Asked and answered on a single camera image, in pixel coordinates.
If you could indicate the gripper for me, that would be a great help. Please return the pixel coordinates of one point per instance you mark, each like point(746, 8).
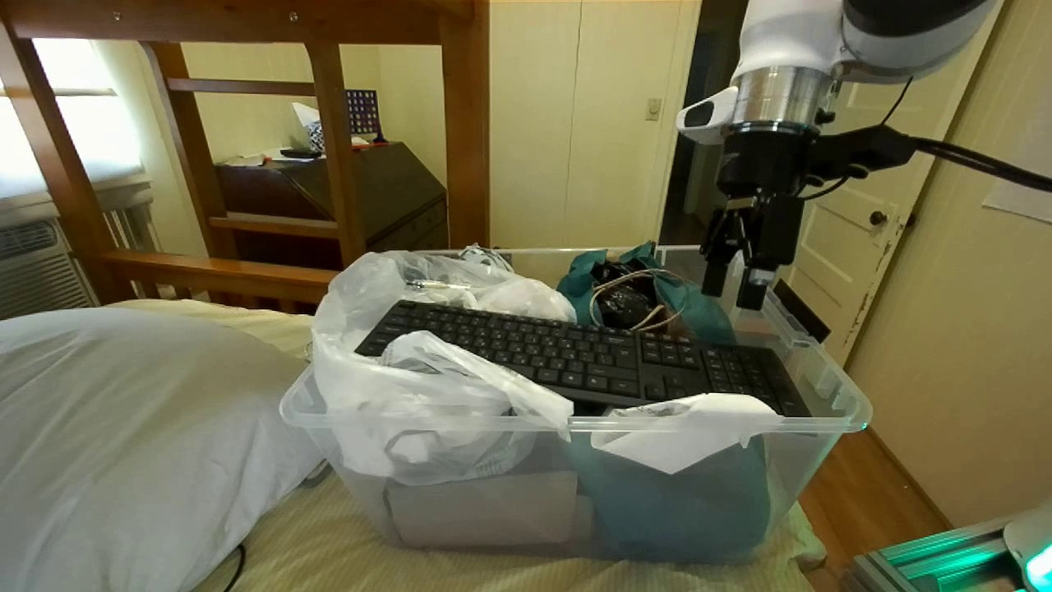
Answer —
point(764, 164)

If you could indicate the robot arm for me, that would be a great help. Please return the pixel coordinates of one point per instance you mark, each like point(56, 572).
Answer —
point(789, 33)

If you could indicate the clear plastic storage box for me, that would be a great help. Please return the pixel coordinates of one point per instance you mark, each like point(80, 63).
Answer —
point(822, 386)

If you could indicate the black keyboard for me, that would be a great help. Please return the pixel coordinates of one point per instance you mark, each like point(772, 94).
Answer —
point(592, 362)

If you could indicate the grey cardboard box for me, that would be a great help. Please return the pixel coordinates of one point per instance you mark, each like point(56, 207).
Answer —
point(485, 510)

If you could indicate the tissue box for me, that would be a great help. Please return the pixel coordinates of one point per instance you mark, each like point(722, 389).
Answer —
point(311, 131)

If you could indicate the pale yellow bed sheet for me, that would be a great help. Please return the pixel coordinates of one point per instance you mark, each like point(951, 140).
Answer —
point(345, 559)

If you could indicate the teal cloth bag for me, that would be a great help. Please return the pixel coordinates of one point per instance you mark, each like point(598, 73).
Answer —
point(699, 308)

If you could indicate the white panel door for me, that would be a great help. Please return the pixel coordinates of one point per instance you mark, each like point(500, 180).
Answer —
point(863, 263)

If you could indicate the black computer mouse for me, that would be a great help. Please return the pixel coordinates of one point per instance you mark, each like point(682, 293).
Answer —
point(623, 306)

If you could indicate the dark door knob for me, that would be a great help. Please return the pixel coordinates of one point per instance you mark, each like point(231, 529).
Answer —
point(878, 219)

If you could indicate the white paper sheet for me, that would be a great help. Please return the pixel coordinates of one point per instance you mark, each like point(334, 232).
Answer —
point(690, 432)

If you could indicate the cream closet doors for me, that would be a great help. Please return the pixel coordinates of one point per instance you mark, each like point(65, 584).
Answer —
point(575, 123)

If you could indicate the teal fabric bundle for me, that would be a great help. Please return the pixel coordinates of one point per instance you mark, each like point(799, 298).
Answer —
point(682, 510)

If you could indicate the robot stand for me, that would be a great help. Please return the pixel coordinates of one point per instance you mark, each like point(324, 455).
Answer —
point(929, 559)

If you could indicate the white plastic bag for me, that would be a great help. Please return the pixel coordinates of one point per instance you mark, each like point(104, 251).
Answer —
point(394, 395)

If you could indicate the dark wooden desk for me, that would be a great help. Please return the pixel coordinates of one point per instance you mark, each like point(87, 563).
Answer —
point(378, 193)

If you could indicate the blue grid game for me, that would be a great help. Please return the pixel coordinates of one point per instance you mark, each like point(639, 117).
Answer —
point(363, 112)

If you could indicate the white pillow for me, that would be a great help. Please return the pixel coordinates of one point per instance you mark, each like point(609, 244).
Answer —
point(123, 444)

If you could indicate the window with white blind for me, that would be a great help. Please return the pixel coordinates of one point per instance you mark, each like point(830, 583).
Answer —
point(57, 123)

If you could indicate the window air conditioner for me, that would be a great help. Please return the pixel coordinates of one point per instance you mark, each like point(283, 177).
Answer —
point(37, 267)

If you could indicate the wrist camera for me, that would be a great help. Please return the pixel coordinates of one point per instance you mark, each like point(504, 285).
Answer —
point(863, 152)

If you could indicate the light switch plate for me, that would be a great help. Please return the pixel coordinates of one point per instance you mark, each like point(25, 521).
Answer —
point(652, 109)

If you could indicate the paper sheet on wall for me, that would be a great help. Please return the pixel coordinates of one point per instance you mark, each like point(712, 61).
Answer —
point(1023, 177)

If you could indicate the wooden bunk bed frame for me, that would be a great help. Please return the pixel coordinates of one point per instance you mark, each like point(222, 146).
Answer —
point(464, 123)

